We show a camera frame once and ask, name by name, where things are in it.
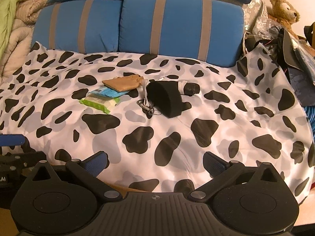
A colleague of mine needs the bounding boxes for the beige quilted blanket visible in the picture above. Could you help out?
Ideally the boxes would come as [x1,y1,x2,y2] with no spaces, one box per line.
[1,0,47,83]

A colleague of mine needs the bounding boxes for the blue striped cushion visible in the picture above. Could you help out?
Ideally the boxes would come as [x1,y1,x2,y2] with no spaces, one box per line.
[32,0,122,54]
[119,0,244,68]

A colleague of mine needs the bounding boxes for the left blue striped cushion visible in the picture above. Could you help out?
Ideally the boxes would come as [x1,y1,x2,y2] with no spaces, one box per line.
[32,0,122,54]

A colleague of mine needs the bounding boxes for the black roll with white tape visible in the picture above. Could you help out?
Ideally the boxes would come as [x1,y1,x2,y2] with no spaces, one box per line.
[178,81,200,96]

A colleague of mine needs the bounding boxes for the brown teddy bear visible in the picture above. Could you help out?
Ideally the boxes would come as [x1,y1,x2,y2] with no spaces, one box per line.
[268,0,314,56]

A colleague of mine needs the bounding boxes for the cow print blanket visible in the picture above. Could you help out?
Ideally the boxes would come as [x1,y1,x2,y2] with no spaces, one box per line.
[1,43,314,202]

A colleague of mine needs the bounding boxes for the black foam roll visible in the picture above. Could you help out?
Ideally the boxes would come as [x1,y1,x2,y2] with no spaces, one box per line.
[146,81,183,118]

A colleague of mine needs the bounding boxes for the right blue striped cushion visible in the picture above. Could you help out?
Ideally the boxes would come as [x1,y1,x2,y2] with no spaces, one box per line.
[119,0,244,68]

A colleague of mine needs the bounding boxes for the blue wet wipes pack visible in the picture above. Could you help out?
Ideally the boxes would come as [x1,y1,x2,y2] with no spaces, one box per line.
[89,86,129,98]

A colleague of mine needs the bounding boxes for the tan drawstring pouch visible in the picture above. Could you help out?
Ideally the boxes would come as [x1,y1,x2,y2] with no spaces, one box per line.
[102,75,144,92]

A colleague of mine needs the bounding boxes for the green tissue pack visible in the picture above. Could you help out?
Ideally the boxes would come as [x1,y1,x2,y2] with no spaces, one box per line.
[79,95,120,114]

